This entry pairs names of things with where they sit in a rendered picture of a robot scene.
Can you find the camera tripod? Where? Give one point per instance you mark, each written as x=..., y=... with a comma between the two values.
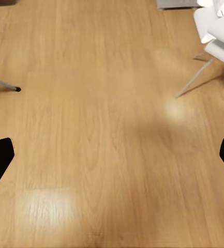
x=8, y=85

